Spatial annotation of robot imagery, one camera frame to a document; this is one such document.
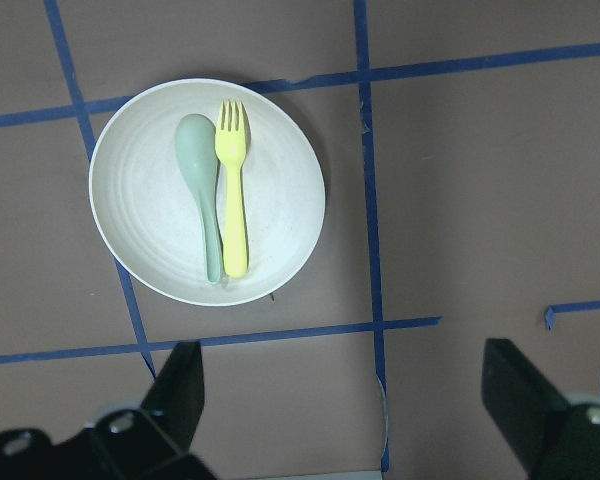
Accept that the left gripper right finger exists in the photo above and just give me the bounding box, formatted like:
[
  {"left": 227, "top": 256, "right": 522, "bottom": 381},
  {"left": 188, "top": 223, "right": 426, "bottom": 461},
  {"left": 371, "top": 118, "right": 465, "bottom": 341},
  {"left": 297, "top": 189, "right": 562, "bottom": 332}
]
[{"left": 481, "top": 338, "right": 570, "bottom": 470}]

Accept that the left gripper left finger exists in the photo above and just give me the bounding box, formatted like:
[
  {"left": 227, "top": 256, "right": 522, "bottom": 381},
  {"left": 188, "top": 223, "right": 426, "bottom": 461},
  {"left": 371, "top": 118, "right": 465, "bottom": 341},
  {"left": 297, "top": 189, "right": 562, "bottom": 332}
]
[{"left": 141, "top": 341, "right": 203, "bottom": 450}]

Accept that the cream round plate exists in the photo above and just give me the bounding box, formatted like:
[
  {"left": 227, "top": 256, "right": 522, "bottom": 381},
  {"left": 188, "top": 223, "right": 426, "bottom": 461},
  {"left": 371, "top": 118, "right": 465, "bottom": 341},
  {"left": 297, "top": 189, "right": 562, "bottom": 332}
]
[{"left": 89, "top": 79, "right": 326, "bottom": 306}]

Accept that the yellow plastic fork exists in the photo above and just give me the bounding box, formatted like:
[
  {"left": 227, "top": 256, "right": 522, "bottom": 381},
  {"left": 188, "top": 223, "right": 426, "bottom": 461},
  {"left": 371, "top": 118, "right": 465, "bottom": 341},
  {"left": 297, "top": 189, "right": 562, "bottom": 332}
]
[{"left": 215, "top": 100, "right": 248, "bottom": 278}]

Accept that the pale green plastic spoon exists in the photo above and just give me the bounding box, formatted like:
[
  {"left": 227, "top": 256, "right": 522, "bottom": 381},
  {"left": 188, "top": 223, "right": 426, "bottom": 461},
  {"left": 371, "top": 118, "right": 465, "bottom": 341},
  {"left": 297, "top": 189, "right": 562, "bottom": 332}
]
[{"left": 174, "top": 114, "right": 224, "bottom": 284}]

